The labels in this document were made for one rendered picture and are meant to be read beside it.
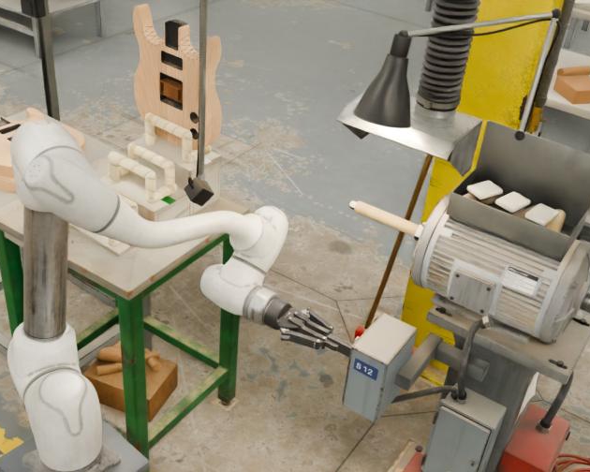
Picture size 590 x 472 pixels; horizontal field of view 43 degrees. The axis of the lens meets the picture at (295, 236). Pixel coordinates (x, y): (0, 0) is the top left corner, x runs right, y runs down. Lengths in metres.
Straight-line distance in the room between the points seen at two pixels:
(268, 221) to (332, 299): 1.78
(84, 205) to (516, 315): 0.99
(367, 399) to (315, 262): 2.11
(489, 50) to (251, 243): 1.18
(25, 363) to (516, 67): 1.77
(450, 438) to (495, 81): 1.26
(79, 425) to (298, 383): 1.51
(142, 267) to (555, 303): 1.18
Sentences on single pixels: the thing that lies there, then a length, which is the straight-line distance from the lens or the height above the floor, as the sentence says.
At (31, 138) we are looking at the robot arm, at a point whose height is 1.53.
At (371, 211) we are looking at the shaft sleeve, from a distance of 1.98.
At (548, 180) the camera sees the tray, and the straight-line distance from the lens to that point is 1.85.
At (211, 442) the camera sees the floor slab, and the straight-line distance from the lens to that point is 3.01.
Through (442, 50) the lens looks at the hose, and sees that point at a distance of 1.79.
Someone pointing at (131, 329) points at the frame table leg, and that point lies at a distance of 2.30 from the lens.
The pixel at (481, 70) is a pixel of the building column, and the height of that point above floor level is 1.37.
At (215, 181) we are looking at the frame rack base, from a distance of 2.53.
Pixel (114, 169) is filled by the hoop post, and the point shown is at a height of 1.08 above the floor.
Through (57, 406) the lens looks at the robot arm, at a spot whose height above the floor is 0.96.
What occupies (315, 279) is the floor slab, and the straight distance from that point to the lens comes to 3.78.
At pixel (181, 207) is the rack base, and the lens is 2.44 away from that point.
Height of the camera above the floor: 2.31
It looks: 35 degrees down
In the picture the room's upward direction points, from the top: 6 degrees clockwise
